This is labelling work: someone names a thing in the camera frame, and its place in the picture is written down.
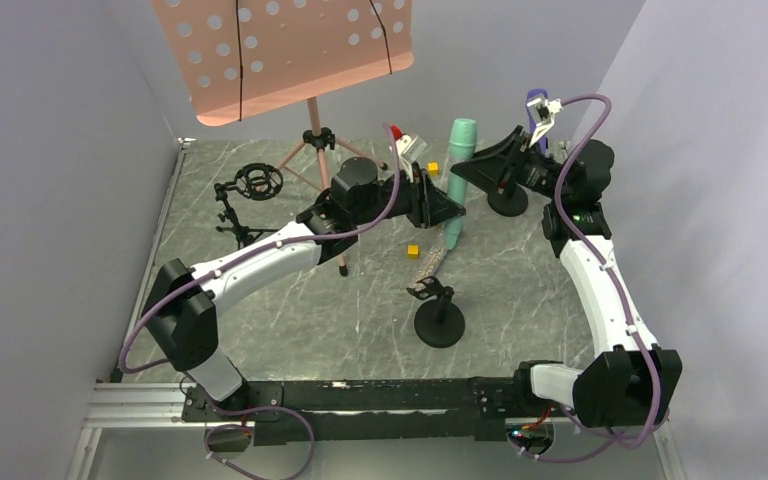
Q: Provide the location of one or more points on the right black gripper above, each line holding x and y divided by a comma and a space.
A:
513, 162

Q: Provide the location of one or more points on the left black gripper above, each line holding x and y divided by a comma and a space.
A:
422, 204

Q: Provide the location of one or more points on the black desk mic stand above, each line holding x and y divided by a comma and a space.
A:
508, 199

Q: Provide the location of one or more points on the teal green microphone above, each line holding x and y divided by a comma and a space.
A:
462, 145

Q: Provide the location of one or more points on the purple microphone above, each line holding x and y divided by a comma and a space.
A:
542, 145

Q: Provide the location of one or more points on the black round base mic stand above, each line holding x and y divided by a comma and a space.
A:
437, 322

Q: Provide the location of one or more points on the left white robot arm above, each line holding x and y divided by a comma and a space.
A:
186, 302

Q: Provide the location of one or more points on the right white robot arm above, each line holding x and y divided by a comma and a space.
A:
632, 378

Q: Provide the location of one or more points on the yellow cube near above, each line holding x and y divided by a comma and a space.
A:
413, 251

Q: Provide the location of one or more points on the glitter sequin microphone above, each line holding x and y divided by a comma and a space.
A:
431, 261

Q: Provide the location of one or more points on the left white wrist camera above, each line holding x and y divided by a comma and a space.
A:
409, 147

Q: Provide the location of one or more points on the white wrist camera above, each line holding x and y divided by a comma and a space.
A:
543, 111
409, 147

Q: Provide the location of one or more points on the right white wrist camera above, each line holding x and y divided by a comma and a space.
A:
543, 111

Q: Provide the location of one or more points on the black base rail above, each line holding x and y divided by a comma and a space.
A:
480, 408

